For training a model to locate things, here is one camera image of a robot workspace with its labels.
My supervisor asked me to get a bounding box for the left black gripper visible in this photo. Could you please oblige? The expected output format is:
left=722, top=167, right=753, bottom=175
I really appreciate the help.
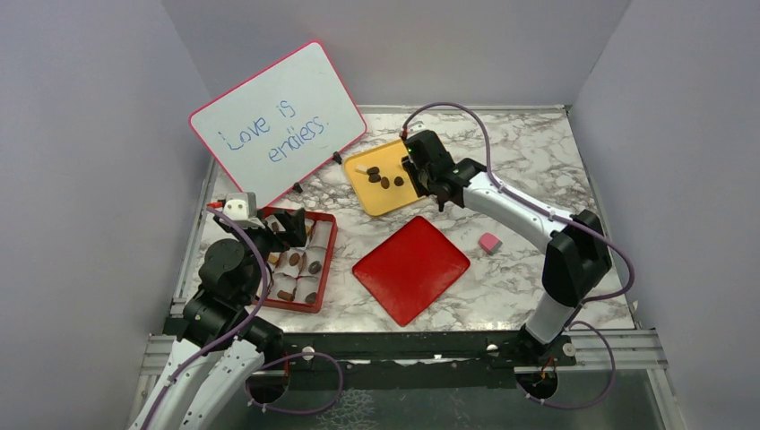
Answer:
left=229, top=206, right=307, bottom=301

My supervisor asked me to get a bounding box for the dark round chocolate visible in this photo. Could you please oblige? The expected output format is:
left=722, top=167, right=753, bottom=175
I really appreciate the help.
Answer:
left=307, top=261, right=323, bottom=275

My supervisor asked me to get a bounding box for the brown square chocolate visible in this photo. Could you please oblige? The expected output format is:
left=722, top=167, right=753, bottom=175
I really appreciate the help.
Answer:
left=277, top=290, right=295, bottom=302

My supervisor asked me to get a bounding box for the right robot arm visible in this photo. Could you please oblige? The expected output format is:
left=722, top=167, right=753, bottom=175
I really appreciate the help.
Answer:
left=402, top=130, right=612, bottom=365

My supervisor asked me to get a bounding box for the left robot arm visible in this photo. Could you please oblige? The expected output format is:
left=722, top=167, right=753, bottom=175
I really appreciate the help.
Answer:
left=132, top=198, right=307, bottom=429

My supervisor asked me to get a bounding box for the red chocolate box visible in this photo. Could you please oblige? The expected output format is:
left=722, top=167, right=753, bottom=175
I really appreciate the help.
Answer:
left=263, top=211, right=338, bottom=314

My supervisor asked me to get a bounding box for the yellow plastic tray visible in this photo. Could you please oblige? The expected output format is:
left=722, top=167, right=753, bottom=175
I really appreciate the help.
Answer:
left=342, top=139, right=434, bottom=217

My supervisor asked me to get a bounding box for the pink eraser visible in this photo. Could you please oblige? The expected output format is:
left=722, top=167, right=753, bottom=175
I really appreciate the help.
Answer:
left=478, top=233, right=503, bottom=255

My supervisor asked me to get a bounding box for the red box lid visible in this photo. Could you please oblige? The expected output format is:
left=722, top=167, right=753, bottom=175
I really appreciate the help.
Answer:
left=352, top=216, right=471, bottom=327

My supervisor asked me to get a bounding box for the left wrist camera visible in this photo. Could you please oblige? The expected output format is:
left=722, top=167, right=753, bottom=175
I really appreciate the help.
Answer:
left=206, top=192, right=265, bottom=229

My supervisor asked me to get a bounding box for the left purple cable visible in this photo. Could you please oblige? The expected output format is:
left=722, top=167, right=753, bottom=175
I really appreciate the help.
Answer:
left=139, top=204, right=268, bottom=430

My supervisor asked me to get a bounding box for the purple cable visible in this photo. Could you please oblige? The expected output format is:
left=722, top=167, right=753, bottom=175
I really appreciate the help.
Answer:
left=401, top=101, right=636, bottom=409
left=139, top=204, right=268, bottom=430

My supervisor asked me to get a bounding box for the white board with pink frame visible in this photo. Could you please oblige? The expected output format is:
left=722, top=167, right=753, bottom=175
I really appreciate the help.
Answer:
left=188, top=40, right=367, bottom=206

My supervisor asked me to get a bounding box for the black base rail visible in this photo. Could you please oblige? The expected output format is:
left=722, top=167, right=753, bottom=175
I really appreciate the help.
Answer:
left=246, top=331, right=576, bottom=396

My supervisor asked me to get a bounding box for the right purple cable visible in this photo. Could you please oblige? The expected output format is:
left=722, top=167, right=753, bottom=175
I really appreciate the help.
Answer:
left=401, top=101, right=636, bottom=409

